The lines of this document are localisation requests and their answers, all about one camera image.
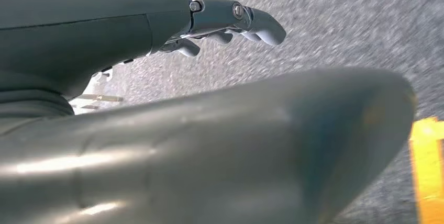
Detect yellow floor tape square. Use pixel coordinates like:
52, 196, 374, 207
408, 116, 444, 224

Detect ribbed grey left arm sleeve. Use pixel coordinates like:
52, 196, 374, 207
0, 88, 75, 126

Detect white floor object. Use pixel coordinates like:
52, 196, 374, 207
69, 68, 124, 115

